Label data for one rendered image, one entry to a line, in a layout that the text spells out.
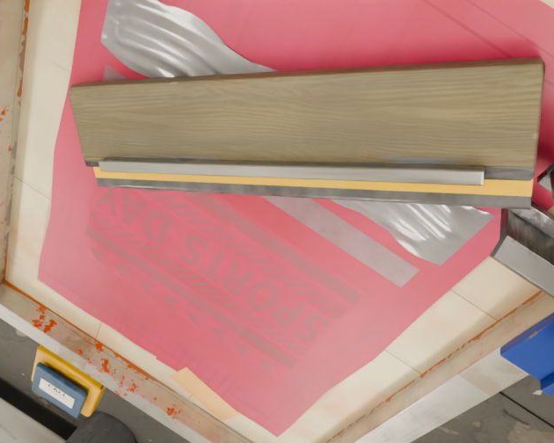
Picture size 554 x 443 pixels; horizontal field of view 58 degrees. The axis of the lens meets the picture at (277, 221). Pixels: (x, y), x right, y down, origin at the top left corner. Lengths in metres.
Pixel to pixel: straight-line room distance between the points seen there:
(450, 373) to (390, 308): 0.08
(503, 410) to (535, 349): 1.72
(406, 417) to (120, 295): 0.38
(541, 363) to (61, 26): 0.50
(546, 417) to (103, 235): 1.83
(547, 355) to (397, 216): 0.16
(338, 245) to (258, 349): 0.21
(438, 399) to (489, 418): 1.69
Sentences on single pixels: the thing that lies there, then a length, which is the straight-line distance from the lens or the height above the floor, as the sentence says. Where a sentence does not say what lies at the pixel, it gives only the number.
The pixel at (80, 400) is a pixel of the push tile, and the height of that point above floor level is 0.97.
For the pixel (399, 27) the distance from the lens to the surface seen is 0.38.
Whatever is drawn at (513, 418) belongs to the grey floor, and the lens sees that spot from 2.21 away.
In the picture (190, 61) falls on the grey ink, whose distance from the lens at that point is 0.44.
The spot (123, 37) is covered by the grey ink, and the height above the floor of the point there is 0.96.
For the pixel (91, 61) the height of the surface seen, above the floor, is 0.95.
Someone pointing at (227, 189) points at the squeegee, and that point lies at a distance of 0.44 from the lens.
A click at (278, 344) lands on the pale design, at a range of 0.61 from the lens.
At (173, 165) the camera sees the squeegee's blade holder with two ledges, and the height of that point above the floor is 1.01.
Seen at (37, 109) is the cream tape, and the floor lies 0.95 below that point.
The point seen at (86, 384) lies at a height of 0.95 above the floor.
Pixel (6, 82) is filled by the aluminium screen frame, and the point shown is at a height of 0.98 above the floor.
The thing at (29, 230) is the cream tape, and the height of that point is 0.95.
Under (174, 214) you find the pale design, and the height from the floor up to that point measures 0.95.
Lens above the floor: 1.32
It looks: 48 degrees down
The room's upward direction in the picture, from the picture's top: 147 degrees counter-clockwise
